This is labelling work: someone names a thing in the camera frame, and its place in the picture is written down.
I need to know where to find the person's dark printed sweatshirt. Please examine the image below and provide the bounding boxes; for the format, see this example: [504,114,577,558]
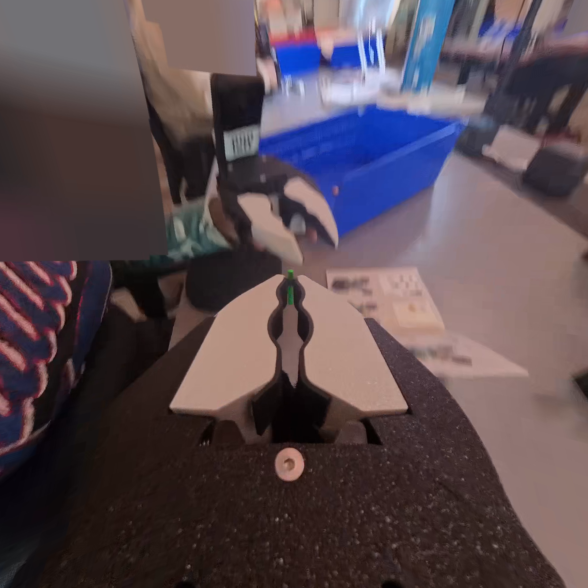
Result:
[0,259,115,488]

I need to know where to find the blue plastic bin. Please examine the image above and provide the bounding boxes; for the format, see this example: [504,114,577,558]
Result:
[259,107,465,239]

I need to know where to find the blue bins on far desk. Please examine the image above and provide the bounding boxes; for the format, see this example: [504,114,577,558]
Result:
[274,32,370,78]

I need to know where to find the lego instruction booklet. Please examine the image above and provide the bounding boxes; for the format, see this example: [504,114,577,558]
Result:
[326,266,530,381]

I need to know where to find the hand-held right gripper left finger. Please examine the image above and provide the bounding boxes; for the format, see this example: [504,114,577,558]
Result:
[170,274,287,440]

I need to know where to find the tall blue cardboard box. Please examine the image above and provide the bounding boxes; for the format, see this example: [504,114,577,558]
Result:
[401,0,457,94]

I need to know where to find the small black box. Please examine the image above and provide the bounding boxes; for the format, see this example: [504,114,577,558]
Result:
[457,112,501,159]

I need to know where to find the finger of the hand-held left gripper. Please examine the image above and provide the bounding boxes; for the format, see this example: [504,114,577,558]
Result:
[237,191,305,268]
[281,176,340,251]

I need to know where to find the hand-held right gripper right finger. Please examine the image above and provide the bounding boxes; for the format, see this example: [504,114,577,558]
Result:
[294,274,409,440]

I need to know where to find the person's left forearm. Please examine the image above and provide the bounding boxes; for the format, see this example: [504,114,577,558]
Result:
[164,195,232,265]

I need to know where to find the small grey box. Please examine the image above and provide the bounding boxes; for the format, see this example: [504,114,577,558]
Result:
[522,141,588,199]

